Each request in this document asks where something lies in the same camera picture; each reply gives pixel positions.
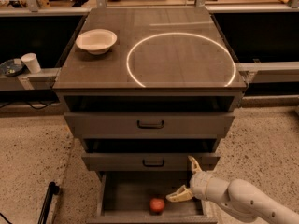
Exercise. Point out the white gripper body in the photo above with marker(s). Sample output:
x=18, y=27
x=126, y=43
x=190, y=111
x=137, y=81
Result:
x=199, y=184

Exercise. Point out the top grey drawer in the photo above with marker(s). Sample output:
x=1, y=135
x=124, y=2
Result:
x=147, y=125

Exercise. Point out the grey drawer cabinet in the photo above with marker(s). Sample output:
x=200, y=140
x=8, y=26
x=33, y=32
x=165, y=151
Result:
x=164, y=60

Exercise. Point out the white bowl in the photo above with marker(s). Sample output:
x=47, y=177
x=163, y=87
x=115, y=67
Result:
x=96, y=41

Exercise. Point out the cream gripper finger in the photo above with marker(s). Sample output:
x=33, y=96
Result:
x=195, y=166
x=182, y=194

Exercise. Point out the black bar on floor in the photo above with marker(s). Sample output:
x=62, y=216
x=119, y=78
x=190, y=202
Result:
x=53, y=189

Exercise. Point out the bottom grey drawer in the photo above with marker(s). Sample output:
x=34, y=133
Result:
x=125, y=199

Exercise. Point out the white paper cup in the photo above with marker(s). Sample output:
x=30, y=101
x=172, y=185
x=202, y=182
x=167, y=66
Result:
x=31, y=61

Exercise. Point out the dark round plate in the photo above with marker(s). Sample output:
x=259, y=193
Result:
x=12, y=67

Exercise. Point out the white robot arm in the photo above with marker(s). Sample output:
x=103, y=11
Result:
x=238, y=198

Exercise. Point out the grey drawer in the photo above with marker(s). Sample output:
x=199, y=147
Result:
x=137, y=161
x=147, y=125
x=125, y=199

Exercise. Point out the red apple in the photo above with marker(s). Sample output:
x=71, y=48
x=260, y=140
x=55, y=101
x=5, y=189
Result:
x=156, y=205

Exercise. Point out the middle grey drawer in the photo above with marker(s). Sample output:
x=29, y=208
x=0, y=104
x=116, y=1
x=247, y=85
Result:
x=137, y=161

